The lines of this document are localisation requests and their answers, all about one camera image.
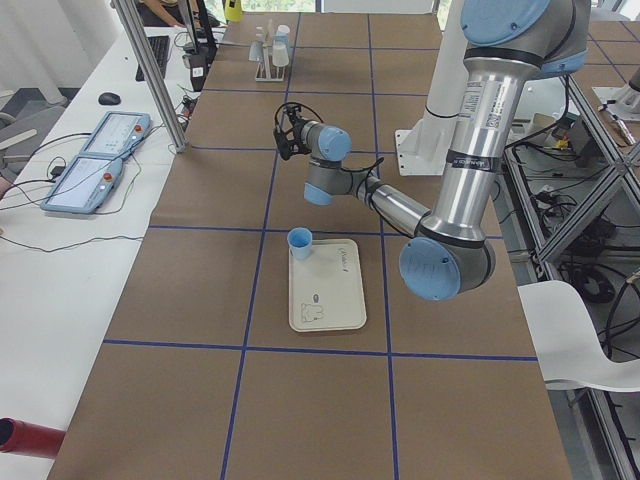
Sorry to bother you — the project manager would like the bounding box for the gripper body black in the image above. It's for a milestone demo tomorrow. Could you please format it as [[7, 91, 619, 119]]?
[[289, 117, 320, 155]]

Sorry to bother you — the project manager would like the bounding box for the white plastic cup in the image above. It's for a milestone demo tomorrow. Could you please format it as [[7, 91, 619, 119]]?
[[272, 41, 290, 68]]

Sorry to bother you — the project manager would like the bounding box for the blue plastic cup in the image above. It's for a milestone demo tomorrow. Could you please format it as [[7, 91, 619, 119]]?
[[274, 24, 291, 45], [287, 227, 313, 260]]

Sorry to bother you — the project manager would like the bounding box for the grey plastic cup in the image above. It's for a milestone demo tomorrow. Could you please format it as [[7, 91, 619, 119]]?
[[249, 40, 264, 62]]

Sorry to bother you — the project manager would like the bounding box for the yellow plastic cup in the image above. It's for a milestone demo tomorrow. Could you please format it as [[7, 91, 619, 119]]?
[[224, 0, 243, 22]]

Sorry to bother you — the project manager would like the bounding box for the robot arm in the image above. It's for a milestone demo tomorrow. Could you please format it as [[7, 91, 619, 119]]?
[[273, 1, 591, 301]]

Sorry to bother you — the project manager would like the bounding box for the cream plastic tray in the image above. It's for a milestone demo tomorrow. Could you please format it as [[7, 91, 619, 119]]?
[[288, 239, 367, 333]]

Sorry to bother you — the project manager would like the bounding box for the black keyboard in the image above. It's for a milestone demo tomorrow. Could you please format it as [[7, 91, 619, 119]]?
[[134, 35, 171, 83]]

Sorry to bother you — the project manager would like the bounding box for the teach pendant far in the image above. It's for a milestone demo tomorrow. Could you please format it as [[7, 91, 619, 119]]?
[[80, 111, 151, 159]]

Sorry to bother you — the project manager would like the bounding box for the teach pendant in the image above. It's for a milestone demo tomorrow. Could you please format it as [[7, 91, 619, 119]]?
[[40, 155, 123, 215], [80, 111, 151, 159]]

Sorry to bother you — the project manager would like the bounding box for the black computer mouse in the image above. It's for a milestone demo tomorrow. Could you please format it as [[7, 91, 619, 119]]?
[[98, 92, 121, 106]]

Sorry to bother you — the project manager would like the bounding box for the teach pendant near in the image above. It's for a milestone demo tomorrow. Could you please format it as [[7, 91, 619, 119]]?
[[40, 155, 123, 215]]

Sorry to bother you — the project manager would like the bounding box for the white chair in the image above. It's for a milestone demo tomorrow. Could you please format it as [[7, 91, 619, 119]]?
[[518, 280, 639, 393]]

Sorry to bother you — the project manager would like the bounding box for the red cylinder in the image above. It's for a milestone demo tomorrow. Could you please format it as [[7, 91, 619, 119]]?
[[1, 418, 66, 459]]

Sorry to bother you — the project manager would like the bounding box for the white wire cup rack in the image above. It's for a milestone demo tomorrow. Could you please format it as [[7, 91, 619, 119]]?
[[254, 20, 291, 82]]

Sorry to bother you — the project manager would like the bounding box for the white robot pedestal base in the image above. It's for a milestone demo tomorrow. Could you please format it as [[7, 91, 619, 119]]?
[[395, 0, 468, 176]]

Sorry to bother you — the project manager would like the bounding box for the aluminium frame post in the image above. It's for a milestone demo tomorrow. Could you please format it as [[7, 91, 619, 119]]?
[[112, 0, 187, 153]]

